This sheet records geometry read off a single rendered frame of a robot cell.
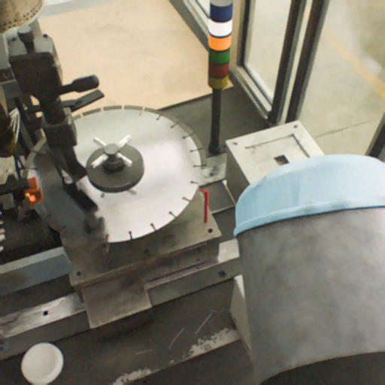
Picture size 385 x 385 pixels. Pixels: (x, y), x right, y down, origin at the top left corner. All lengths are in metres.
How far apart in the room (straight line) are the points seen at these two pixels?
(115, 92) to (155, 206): 0.60
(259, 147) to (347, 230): 0.71
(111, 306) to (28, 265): 0.20
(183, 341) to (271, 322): 0.64
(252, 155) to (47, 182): 0.42
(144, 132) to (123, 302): 0.34
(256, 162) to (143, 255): 0.30
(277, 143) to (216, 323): 0.40
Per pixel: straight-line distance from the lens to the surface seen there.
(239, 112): 1.23
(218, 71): 0.93
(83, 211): 0.78
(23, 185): 0.82
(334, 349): 0.21
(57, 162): 0.79
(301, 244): 0.23
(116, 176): 0.81
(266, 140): 0.95
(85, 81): 0.59
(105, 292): 0.84
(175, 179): 0.80
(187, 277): 0.91
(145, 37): 1.52
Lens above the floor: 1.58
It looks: 53 degrees down
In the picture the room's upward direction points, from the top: 1 degrees counter-clockwise
